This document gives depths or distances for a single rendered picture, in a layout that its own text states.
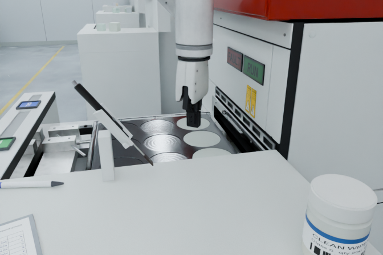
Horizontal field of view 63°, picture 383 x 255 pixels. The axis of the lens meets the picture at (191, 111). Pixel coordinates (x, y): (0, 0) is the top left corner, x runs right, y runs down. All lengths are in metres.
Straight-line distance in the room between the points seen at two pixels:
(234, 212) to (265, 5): 0.35
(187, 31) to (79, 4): 8.05
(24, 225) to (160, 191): 0.20
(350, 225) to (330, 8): 0.40
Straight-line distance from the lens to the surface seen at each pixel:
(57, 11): 8.78
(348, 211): 0.38
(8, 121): 0.93
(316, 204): 0.40
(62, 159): 0.86
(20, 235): 0.50
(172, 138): 0.86
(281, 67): 0.65
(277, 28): 0.66
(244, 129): 0.82
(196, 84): 0.70
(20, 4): 8.94
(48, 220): 0.52
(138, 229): 0.47
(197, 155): 0.77
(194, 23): 0.68
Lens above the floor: 1.27
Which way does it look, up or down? 21 degrees down
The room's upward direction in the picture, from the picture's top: straight up
